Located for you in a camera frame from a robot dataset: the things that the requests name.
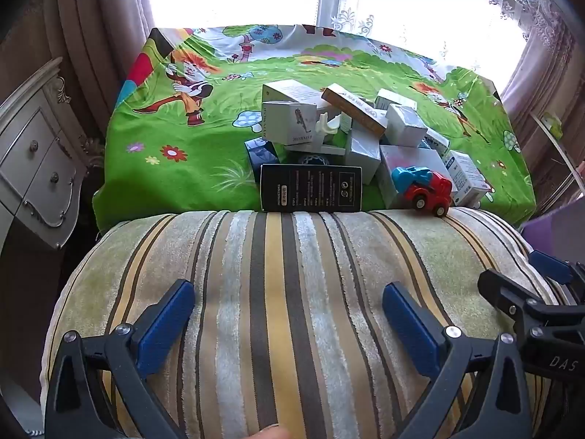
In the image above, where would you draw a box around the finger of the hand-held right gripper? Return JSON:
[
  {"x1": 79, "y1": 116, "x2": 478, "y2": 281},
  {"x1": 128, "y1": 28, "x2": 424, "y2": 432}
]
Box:
[
  {"x1": 478, "y1": 269, "x2": 546, "y2": 330},
  {"x1": 529, "y1": 251, "x2": 585, "y2": 305}
]

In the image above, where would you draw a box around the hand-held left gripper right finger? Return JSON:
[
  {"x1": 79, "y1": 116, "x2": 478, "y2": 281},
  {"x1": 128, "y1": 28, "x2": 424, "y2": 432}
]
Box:
[{"x1": 382, "y1": 282, "x2": 533, "y2": 439}]

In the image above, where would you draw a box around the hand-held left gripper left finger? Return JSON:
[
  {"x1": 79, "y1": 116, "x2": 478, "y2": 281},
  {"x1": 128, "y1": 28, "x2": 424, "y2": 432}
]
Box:
[{"x1": 44, "y1": 279, "x2": 196, "y2": 439}]

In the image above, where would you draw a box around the purple cardboard box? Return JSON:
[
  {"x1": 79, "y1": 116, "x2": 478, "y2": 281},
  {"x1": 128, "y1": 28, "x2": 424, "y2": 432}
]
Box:
[{"x1": 521, "y1": 200, "x2": 585, "y2": 259}]

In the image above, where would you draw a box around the white medicine box blue logo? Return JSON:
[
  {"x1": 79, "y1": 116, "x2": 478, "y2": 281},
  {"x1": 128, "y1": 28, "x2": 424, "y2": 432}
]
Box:
[{"x1": 445, "y1": 149, "x2": 488, "y2": 207}]

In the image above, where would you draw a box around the red and blue toy car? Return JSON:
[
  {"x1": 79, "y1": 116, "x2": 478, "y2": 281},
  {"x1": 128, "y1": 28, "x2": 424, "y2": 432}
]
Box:
[{"x1": 390, "y1": 166, "x2": 454, "y2": 218}]

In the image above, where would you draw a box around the large white box pink print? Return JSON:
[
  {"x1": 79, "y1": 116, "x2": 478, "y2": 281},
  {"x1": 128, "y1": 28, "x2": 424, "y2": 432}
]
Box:
[{"x1": 380, "y1": 143, "x2": 445, "y2": 209}]

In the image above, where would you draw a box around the black box with white print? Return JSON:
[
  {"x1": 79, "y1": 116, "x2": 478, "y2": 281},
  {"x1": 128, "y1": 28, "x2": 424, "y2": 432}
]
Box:
[{"x1": 260, "y1": 164, "x2": 365, "y2": 214}]

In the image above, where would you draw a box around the long white box teal end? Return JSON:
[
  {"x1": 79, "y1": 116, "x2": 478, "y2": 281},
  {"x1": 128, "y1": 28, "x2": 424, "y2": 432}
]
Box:
[{"x1": 419, "y1": 128, "x2": 451, "y2": 153}]

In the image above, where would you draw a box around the plain grey-white box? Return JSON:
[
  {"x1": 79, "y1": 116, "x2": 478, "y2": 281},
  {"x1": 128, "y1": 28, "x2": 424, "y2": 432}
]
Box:
[{"x1": 344, "y1": 127, "x2": 383, "y2": 180}]

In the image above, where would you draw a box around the white plastic holder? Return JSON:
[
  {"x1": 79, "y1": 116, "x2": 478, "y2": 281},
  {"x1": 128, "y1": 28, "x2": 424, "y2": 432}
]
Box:
[{"x1": 284, "y1": 110, "x2": 354, "y2": 157}]

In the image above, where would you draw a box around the brown long box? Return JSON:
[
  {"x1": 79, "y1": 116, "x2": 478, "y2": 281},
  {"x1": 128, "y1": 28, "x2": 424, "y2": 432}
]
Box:
[{"x1": 321, "y1": 83, "x2": 389, "y2": 138}]

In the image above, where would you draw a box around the white box with line drawing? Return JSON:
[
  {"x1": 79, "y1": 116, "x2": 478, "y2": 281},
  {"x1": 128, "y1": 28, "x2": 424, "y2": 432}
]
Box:
[{"x1": 262, "y1": 101, "x2": 319, "y2": 146}]

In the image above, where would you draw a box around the person's left hand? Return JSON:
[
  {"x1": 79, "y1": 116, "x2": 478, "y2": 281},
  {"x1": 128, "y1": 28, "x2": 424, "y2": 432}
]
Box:
[{"x1": 247, "y1": 427, "x2": 293, "y2": 439}]

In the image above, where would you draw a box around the white shelf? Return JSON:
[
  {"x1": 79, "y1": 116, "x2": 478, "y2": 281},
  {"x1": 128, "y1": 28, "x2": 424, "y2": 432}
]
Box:
[{"x1": 530, "y1": 110, "x2": 585, "y2": 197}]

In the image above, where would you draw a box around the striped plush cushion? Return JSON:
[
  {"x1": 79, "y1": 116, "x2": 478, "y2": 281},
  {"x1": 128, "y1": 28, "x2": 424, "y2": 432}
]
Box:
[{"x1": 39, "y1": 209, "x2": 567, "y2": 439}]

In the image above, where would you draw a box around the green packet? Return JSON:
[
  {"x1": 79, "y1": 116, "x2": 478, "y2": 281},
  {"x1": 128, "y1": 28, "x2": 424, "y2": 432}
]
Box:
[{"x1": 543, "y1": 114, "x2": 564, "y2": 139}]

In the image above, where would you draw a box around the green cartoon printed blanket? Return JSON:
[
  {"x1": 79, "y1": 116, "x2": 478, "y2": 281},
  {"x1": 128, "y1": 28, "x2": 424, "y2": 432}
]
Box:
[{"x1": 91, "y1": 23, "x2": 537, "y2": 230}]

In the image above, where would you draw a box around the white carved dresser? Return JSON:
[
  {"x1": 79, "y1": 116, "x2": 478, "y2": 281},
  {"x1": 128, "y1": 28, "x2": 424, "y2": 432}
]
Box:
[{"x1": 0, "y1": 57, "x2": 107, "y2": 250}]

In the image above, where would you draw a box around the taupe curtain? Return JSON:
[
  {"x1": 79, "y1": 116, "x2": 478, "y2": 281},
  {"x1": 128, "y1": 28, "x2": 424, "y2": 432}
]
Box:
[
  {"x1": 500, "y1": 0, "x2": 585, "y2": 165},
  {"x1": 0, "y1": 0, "x2": 157, "y2": 156}
]

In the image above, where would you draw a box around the white lace sheer curtain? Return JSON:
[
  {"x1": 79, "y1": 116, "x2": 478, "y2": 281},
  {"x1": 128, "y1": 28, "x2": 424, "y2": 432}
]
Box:
[{"x1": 322, "y1": 0, "x2": 531, "y2": 78}]

